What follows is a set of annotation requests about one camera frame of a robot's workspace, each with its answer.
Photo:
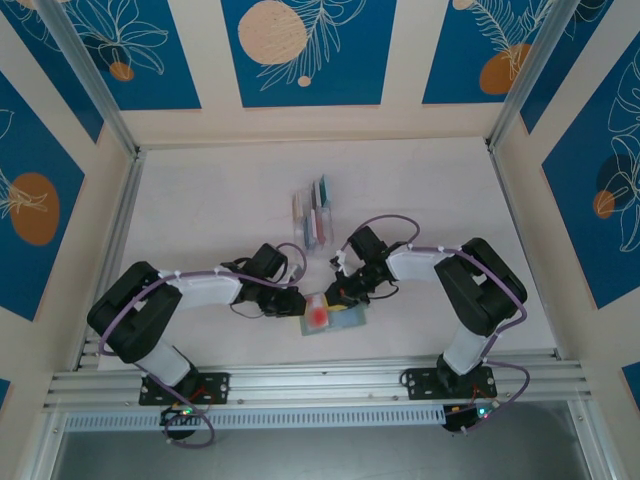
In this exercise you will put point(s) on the aluminium table side rail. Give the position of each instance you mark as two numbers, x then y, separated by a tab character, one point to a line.
510	200
125	210

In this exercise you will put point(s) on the clear acrylic card display stand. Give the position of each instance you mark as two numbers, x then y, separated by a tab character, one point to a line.
325	245

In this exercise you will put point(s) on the aluminium frame post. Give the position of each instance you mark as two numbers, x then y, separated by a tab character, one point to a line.
530	70
90	70

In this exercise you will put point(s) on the aluminium mounting rail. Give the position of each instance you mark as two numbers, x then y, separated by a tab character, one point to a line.
320	382

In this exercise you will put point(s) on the aluminium frame leg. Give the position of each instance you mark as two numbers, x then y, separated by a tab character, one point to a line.
40	450
592	440

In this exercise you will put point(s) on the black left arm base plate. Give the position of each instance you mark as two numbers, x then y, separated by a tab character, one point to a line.
220	385

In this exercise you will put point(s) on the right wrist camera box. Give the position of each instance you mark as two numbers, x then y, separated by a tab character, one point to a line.
338	261

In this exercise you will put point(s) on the blue card stack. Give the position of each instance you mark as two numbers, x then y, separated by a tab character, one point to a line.
308	234

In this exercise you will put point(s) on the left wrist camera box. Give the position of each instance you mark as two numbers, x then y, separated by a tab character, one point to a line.
296	272

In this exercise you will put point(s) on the teal card stack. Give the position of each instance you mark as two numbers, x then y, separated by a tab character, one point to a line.
326	190

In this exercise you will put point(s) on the sage green card holder wallet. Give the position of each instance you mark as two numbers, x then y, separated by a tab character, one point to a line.
350	320

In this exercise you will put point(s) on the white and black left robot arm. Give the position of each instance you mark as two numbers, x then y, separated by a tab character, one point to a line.
135	310

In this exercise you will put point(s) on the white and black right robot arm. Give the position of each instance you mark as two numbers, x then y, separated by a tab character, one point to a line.
480	295

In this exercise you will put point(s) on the cream card stack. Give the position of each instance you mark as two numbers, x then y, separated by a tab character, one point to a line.
298	206

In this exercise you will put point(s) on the grey metal sheet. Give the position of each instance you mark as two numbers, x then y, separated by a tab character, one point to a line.
320	455

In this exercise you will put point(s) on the blue floral wall panel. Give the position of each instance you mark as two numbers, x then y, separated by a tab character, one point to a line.
575	200
50	150
575	75
350	75
450	50
60	95
632	380
165	75
4	392

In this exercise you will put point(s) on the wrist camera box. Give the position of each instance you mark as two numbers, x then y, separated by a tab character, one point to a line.
296	272
338	261

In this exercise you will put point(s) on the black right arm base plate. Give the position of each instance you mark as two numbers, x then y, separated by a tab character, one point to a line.
417	384

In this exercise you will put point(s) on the black card stack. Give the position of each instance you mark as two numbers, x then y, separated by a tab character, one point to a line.
316	194

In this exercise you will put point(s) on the red credit card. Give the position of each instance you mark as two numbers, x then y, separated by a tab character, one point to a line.
318	316

